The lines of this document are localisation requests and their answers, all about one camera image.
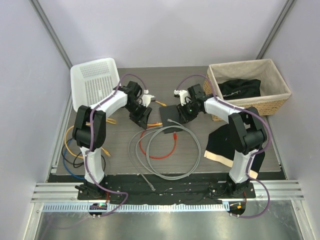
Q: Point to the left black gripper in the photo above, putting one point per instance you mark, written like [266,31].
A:
[138,119]

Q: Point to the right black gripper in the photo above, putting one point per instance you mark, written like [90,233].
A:
[184,116]

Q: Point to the black network switch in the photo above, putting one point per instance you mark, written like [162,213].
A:
[169,112]

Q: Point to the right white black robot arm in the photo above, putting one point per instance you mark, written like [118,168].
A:
[246,131]

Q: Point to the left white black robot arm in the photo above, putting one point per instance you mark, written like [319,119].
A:
[90,132]

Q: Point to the black cloth with beige stripe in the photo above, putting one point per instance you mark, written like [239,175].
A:
[220,149]

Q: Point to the black cloth in basket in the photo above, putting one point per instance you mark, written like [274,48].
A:
[240,89]

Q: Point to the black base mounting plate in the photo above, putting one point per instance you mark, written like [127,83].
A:
[171,192]

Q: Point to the white perforated plastic basket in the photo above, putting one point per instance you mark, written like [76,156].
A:
[93,81]

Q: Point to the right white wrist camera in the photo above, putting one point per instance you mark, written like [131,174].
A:
[183,96]

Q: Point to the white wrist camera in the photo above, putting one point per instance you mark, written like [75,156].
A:
[147,98]
[183,96]

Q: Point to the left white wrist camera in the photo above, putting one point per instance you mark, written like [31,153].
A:
[147,98]

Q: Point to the aluminium frame rail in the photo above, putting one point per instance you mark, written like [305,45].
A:
[62,197]

